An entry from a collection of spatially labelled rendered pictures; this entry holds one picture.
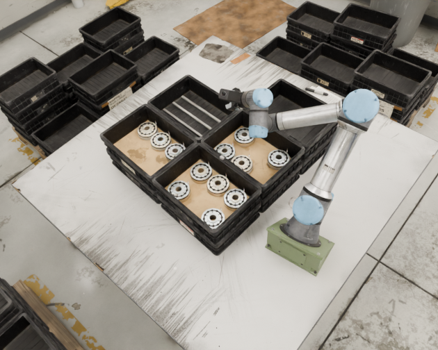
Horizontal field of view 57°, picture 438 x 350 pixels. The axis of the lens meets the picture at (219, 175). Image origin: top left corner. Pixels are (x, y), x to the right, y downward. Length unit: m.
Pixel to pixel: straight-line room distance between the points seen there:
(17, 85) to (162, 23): 1.73
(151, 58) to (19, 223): 1.56
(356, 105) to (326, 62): 1.76
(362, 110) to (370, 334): 1.43
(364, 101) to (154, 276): 1.11
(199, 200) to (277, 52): 1.94
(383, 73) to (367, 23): 0.57
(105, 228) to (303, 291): 0.95
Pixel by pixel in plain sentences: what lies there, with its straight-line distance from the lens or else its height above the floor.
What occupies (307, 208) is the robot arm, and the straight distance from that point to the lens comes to 1.54.
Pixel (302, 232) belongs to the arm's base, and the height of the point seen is 0.87.
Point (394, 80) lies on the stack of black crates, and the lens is 3.02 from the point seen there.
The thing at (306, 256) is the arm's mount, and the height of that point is 0.82.
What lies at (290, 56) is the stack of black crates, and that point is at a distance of 3.44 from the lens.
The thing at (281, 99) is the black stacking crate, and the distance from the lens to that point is 2.24.
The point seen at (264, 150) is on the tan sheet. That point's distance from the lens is 1.99.
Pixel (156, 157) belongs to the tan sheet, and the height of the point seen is 0.83.
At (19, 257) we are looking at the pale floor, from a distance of 2.99.
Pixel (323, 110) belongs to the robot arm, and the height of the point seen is 1.20.
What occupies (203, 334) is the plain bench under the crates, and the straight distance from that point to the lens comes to 1.72.
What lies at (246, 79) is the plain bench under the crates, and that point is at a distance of 2.56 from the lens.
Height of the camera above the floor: 2.36
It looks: 54 degrees down
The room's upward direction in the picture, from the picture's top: 6 degrees counter-clockwise
